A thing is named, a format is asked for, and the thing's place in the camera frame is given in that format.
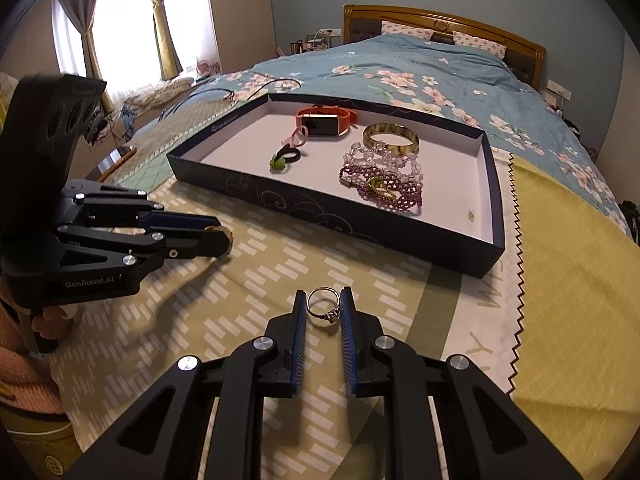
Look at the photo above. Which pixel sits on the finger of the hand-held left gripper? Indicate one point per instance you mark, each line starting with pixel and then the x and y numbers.
pixel 175 219
pixel 200 245

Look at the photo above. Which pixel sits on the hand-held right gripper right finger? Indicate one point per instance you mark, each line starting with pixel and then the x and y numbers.
pixel 347 345

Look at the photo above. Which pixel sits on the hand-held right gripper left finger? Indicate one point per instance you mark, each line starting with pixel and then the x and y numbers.
pixel 300 340

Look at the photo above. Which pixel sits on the dark blue shallow box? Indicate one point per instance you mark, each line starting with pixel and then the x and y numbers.
pixel 240 155

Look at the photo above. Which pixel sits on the person's left forearm pink sleeve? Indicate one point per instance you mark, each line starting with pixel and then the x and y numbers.
pixel 25 370

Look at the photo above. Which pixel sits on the person's left hand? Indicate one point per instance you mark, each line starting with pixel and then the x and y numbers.
pixel 57 319

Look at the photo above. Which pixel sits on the olive dash patterned blanket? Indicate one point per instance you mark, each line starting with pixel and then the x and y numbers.
pixel 225 300

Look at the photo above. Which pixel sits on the dark phone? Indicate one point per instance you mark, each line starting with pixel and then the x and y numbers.
pixel 116 161

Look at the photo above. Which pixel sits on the green checked cloth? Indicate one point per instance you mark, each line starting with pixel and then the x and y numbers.
pixel 170 130

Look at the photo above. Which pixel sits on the clothes pile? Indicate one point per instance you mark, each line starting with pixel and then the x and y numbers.
pixel 112 125

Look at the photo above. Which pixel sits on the white quilt bundle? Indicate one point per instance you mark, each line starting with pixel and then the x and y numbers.
pixel 155 92

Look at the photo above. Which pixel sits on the pink round ornament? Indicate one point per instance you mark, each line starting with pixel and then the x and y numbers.
pixel 207 66

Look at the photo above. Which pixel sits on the gold green brooch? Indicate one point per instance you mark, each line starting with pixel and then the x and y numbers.
pixel 381 185

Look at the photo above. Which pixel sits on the grey and gold curtain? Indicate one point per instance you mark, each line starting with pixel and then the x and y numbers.
pixel 75 5
pixel 165 35

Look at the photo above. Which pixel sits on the bright window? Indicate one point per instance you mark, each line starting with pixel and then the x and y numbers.
pixel 125 25

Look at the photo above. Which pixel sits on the orange smartwatch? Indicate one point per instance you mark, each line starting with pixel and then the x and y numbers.
pixel 322 122

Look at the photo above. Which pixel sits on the tortoiseshell bangle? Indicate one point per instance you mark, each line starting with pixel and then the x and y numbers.
pixel 405 142

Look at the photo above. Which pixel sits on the bedside cosmetics clutter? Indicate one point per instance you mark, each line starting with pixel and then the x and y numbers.
pixel 310 42

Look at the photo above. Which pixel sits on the person's olive knit garment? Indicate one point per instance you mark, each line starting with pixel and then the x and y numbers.
pixel 35 450

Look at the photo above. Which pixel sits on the wooden bed with floral duvet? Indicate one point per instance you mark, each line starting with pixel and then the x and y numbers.
pixel 450 75

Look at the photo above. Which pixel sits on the white dotted pillow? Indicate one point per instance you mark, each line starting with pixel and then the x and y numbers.
pixel 480 43
pixel 407 30

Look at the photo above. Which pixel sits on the wooden bed headboard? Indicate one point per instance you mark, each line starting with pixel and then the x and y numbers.
pixel 450 22

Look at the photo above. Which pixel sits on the white wall socket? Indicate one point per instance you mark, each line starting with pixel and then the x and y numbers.
pixel 331 31
pixel 559 88

